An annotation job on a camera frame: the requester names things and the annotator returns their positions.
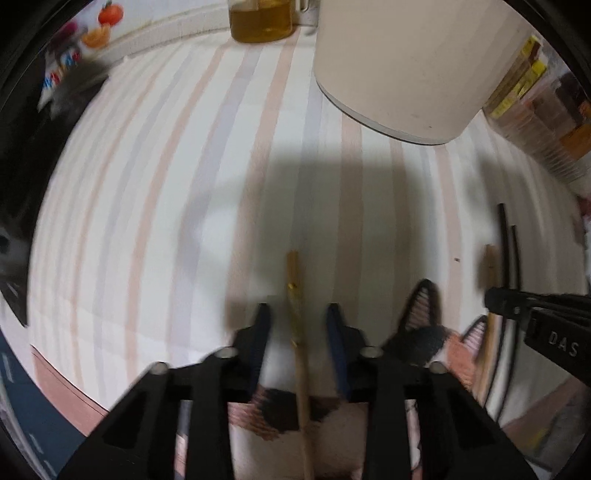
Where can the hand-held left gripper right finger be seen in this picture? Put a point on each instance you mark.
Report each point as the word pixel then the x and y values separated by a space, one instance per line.
pixel 336 341

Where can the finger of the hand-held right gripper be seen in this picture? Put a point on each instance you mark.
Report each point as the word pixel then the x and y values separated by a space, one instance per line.
pixel 508 302

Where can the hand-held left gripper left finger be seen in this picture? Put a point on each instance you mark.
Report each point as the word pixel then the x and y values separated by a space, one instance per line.
pixel 258 341

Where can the bamboo chopstick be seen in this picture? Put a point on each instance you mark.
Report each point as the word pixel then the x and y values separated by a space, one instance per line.
pixel 487 263
pixel 300 369
pixel 494 263

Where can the dark wooden chopstick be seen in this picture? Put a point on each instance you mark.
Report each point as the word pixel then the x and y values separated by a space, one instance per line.
pixel 503 249
pixel 515 258

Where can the cream utensil holder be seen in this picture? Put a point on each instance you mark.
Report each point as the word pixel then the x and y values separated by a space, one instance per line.
pixel 415 69

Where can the clear plastic organizer tray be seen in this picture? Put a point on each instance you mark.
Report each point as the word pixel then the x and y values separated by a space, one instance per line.
pixel 545 138

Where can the striped cat print mat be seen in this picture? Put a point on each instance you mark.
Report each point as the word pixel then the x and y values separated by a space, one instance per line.
pixel 184 184

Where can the yellow box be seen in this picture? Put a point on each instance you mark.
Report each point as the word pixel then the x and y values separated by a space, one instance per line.
pixel 517 83

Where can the blue cabinet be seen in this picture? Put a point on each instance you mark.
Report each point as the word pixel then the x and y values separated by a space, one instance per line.
pixel 27 397

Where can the glass oil dispenser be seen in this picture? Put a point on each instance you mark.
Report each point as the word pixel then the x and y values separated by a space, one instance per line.
pixel 261 23

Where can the colourful wall sticker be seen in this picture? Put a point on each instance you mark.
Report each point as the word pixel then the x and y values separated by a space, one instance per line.
pixel 87 37

